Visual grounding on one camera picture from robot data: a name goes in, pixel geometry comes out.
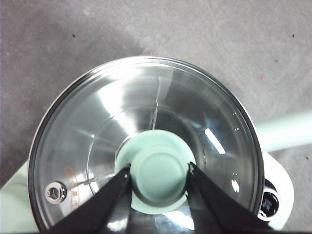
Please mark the glass pot lid green knob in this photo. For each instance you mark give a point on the glass pot lid green knob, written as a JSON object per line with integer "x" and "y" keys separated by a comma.
{"x": 158, "y": 175}

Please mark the silver control knob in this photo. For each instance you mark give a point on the silver control knob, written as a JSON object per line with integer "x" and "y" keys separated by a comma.
{"x": 269, "y": 202}

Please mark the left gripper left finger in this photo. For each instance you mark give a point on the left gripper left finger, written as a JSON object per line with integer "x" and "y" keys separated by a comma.
{"x": 97, "y": 212}

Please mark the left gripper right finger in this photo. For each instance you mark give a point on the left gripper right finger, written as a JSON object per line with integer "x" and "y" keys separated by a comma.
{"x": 219, "y": 212}

